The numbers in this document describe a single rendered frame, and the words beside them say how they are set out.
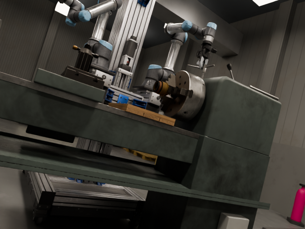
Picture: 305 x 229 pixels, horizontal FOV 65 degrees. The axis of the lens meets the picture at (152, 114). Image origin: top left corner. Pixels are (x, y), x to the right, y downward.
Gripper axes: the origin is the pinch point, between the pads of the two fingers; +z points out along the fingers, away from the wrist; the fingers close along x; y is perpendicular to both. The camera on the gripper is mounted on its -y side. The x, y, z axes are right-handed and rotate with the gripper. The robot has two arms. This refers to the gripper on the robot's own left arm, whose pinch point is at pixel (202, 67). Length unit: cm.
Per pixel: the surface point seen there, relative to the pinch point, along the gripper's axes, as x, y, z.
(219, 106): 3.8, -34.1, 30.3
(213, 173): -5, -34, 70
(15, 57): 206, 858, -64
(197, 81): 17.6, -24.5, 18.4
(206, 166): 2, -34, 67
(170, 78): 27.6, -9.2, 19.4
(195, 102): 16.8, -27.5, 31.6
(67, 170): 80, -42, 81
